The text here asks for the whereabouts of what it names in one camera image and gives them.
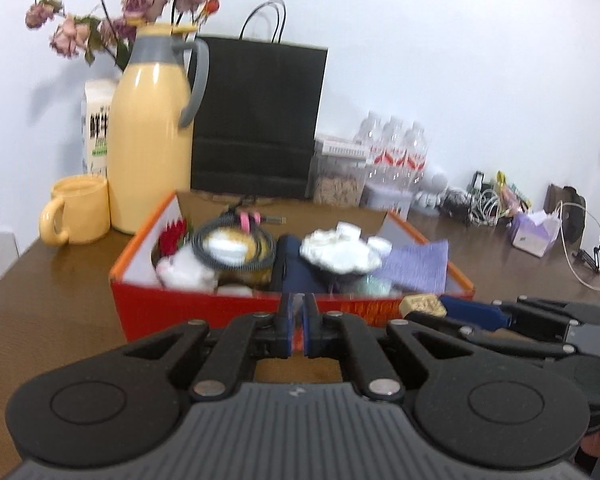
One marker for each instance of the purple tissue pack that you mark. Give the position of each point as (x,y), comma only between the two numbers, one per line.
(532,235)

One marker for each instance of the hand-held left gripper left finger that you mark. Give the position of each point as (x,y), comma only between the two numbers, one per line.
(286,325)

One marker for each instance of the white cloth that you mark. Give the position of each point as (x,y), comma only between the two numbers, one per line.
(340,250)

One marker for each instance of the white round toy robot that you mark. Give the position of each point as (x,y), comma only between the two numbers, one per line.
(434,185)

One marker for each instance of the red rose flower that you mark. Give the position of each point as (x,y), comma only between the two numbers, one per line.
(172,237)

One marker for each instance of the purple knitted cloth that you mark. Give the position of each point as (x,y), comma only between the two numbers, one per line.
(420,267)

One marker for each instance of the clear plastic container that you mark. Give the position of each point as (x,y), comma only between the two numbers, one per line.
(387,199)

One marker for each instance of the beige embossed block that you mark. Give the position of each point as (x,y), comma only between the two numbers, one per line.
(422,305)

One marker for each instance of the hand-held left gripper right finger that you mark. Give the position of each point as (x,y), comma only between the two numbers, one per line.
(311,325)

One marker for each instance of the white milk carton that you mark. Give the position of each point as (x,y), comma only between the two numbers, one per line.
(97,125)

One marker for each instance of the dark blue pouch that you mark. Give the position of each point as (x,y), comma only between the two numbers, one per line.
(295,265)

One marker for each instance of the dried pink rose bouquet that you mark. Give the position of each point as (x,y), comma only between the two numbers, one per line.
(135,2)

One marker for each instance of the clear jar of seeds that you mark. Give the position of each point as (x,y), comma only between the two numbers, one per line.
(337,187)

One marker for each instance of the yellow white plush toy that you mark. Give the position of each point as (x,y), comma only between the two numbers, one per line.
(185,272)

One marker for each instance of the red cardboard box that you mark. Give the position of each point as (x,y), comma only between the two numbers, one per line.
(180,310)

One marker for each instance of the flat white box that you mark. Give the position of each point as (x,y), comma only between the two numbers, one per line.
(340,147)

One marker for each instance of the yellow thermos jug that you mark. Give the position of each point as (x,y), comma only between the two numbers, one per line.
(150,150)

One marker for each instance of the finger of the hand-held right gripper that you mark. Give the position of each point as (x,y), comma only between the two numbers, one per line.
(475,312)
(490,342)

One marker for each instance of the yellow ceramic mug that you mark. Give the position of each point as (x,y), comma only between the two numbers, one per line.
(82,215)

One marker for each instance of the yellow green packet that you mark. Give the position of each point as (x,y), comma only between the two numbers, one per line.
(512,192)

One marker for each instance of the brown bag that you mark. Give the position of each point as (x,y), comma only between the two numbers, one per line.
(572,215)

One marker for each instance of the black paper bag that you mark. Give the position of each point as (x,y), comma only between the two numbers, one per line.
(257,120)

